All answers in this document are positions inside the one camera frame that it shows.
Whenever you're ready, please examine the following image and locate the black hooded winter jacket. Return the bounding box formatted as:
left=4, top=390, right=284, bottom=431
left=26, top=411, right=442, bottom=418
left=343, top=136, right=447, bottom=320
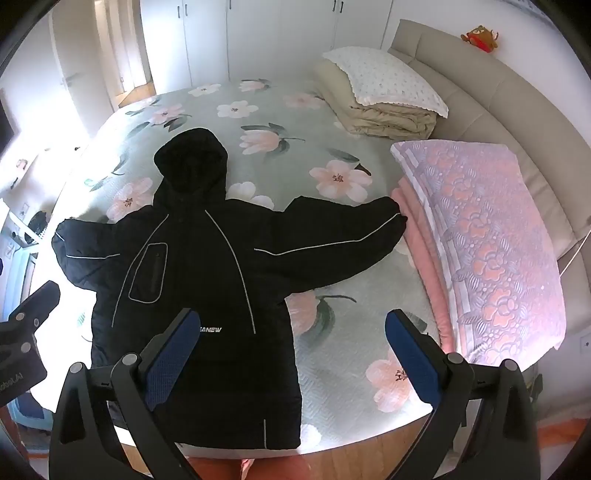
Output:
left=52, top=128, right=407, bottom=450

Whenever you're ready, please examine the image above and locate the pink lace folded blanket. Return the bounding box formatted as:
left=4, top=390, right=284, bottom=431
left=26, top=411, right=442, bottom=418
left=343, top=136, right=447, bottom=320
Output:
left=391, top=140, right=567, bottom=369

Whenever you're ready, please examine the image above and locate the white wardrobe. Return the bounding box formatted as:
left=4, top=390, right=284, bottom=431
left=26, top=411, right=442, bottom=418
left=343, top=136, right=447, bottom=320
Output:
left=140, top=0, right=392, bottom=94

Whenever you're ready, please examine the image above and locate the beige folded quilt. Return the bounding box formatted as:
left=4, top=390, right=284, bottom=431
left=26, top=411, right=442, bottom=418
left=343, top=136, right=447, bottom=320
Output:
left=312, top=59, right=439, bottom=141

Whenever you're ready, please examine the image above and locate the beige upholstered headboard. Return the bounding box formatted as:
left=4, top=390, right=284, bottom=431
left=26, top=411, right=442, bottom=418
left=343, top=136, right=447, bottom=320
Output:
left=386, top=19, right=591, bottom=273

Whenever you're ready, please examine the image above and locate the white dotted pillow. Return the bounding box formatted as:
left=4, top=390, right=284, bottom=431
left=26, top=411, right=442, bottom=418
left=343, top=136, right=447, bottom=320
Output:
left=322, top=46, right=449, bottom=119

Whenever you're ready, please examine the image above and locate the red plush toy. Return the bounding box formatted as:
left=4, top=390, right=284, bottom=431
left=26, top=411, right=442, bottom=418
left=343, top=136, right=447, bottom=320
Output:
left=461, top=25, right=499, bottom=53

